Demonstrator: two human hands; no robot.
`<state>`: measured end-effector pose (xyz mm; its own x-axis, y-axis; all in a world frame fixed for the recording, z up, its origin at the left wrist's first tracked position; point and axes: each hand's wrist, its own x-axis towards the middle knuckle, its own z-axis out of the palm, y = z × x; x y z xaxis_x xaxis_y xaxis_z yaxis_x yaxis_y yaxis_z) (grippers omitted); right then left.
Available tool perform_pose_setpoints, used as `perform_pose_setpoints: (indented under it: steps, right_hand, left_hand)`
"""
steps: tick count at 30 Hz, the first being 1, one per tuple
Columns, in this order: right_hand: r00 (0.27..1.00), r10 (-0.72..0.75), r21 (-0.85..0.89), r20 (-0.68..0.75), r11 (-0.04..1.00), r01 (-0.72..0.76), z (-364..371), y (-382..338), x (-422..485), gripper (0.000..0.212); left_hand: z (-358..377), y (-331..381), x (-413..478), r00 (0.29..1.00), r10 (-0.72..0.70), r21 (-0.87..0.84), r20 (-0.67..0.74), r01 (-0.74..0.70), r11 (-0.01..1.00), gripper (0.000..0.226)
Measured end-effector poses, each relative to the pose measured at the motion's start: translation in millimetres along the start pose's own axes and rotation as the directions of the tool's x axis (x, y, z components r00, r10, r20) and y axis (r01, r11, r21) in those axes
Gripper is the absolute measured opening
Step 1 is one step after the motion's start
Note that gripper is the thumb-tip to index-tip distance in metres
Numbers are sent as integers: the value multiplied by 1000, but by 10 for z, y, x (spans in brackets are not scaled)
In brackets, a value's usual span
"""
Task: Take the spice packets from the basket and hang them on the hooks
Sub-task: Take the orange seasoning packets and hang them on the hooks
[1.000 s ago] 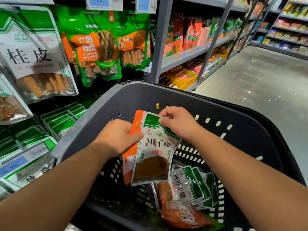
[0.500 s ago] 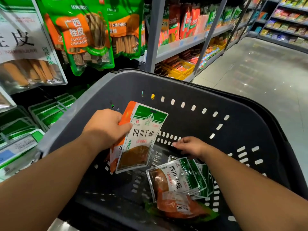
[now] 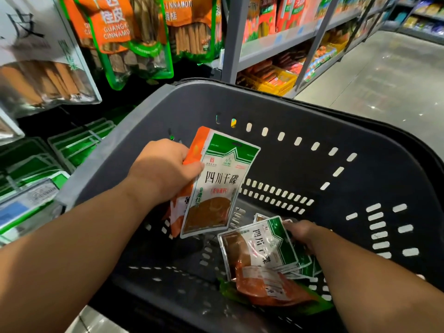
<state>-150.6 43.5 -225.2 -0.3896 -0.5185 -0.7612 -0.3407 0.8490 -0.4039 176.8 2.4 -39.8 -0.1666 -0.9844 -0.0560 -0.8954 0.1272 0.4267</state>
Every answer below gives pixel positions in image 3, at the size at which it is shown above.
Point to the yellow display trays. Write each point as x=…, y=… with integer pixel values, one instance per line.
x=270, y=79

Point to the green orange Guangxi cinnamon bags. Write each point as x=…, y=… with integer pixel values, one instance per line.
x=118, y=31
x=194, y=27

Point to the black shopping basket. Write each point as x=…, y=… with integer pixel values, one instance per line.
x=312, y=114

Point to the rows of colourful packaged goods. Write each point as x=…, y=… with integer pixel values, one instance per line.
x=427, y=14

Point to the row of red orange packets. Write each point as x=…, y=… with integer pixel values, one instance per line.
x=284, y=14

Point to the gray metal shelving unit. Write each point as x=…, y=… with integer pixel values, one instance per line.
x=234, y=38
x=423, y=31

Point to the blue white price tag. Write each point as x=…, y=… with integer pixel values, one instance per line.
x=21, y=208

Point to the clear orange powder seasoning packet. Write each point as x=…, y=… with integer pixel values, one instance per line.
x=222, y=197
x=260, y=246

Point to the pile of packets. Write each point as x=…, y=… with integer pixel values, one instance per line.
x=270, y=287

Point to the person's left hand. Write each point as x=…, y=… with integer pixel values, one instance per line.
x=163, y=173

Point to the person's right forearm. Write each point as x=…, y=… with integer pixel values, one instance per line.
x=388, y=287

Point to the person's right hand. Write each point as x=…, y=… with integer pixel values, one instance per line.
x=312, y=237

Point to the clear cinnamon packets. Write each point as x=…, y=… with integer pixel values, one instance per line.
x=38, y=65

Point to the person's left forearm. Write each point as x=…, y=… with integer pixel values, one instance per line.
x=69, y=267

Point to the row of clear green-top packets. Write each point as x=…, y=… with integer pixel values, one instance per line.
x=28, y=166

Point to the row of green white packets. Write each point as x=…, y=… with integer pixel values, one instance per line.
x=76, y=145

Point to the clear brown-spice packets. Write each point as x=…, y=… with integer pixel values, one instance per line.
x=8, y=128

